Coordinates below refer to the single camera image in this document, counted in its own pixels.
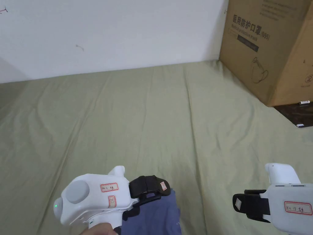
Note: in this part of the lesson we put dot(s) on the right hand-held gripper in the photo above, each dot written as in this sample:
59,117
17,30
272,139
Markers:
288,203

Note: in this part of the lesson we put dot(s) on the small white flat object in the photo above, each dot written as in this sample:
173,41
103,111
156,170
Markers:
300,125

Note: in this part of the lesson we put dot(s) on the dark blue shirt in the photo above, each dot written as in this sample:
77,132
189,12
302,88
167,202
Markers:
156,216

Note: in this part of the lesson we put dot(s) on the small white marker pen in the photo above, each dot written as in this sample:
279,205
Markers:
305,102

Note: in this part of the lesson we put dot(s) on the bed with pale green sheet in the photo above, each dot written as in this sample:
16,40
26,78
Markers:
137,122

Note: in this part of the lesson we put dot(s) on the person's left hand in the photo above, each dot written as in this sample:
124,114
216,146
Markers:
100,230

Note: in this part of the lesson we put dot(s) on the large brown cardboard carton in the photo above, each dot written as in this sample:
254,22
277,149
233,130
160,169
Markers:
266,49

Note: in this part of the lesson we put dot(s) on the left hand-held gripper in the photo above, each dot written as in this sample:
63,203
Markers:
97,195

